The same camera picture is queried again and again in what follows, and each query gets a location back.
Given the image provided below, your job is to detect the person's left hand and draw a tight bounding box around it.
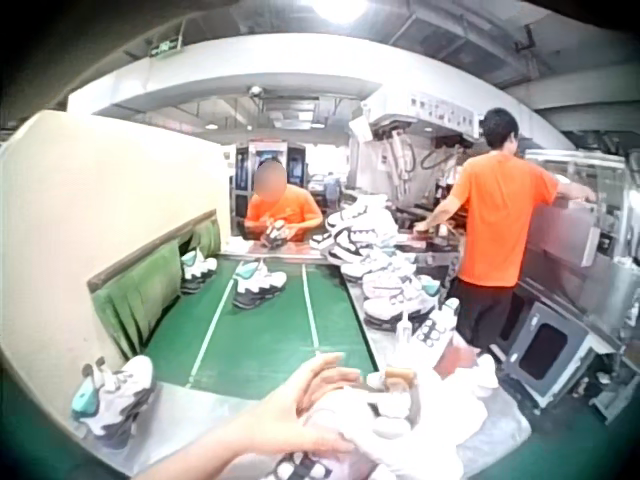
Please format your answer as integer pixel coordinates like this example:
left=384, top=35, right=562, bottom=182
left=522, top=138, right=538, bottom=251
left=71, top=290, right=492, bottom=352
left=233, top=351, right=362, bottom=457

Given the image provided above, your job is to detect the white sneaker with black stripes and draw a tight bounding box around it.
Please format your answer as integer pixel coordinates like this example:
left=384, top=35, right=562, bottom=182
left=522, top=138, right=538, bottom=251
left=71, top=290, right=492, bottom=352
left=269, top=355, right=502, bottom=480

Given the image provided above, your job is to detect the green conveyor belt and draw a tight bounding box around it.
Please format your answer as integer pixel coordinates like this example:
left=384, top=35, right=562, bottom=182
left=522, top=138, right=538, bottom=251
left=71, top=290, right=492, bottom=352
left=143, top=255, right=381, bottom=389

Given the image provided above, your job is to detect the white and teal sneaker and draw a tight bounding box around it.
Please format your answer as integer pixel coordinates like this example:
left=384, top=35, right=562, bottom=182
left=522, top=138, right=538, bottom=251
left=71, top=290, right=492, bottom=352
left=231, top=258, right=289, bottom=310
left=70, top=354, right=157, bottom=447
left=179, top=246, right=219, bottom=295

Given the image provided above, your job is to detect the small white glue bottle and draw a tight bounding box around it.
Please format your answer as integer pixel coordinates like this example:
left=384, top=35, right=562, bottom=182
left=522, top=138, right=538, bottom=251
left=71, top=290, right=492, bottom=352
left=396, top=309, right=415, bottom=345

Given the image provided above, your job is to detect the white sneaker with dotted sole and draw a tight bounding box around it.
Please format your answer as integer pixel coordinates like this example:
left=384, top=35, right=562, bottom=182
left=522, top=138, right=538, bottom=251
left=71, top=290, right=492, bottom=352
left=411, top=297, right=462, bottom=353

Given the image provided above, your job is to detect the green strip curtain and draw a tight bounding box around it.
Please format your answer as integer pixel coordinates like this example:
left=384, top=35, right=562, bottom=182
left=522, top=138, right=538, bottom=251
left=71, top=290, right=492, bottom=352
left=90, top=218, right=222, bottom=360

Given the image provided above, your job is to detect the pile of white sneakers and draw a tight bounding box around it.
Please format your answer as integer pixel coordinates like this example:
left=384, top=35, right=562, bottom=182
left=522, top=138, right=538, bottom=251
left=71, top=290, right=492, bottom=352
left=308, top=193, right=451, bottom=332

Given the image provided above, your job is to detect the grey cabinet with glass doors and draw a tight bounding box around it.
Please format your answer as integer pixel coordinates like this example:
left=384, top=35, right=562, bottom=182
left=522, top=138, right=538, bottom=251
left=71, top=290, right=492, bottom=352
left=230, top=138, right=307, bottom=237

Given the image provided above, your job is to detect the grey cabinet with dark window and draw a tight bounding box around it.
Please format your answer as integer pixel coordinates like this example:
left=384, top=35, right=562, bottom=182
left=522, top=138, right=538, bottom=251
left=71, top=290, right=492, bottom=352
left=502, top=299, right=597, bottom=409

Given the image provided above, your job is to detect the cream conveyor tunnel housing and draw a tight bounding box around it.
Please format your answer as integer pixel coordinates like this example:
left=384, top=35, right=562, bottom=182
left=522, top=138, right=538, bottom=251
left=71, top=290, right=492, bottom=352
left=0, top=109, right=232, bottom=431

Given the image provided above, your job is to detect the white shoe press machine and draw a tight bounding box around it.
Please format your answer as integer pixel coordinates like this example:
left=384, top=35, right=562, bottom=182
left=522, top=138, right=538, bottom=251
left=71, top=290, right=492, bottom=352
left=347, top=87, right=485, bottom=236

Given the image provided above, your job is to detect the grey metal machine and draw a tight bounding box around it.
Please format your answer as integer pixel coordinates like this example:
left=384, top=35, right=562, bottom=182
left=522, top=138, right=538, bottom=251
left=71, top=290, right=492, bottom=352
left=514, top=147, right=640, bottom=426

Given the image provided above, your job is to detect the green exit sign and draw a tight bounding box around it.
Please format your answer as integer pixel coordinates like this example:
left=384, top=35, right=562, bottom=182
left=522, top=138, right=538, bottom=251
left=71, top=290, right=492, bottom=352
left=148, top=35, right=184, bottom=57

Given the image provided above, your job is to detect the ceiling lamp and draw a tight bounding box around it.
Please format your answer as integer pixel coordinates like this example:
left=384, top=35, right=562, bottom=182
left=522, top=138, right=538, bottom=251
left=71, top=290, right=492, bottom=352
left=308, top=0, right=372, bottom=24

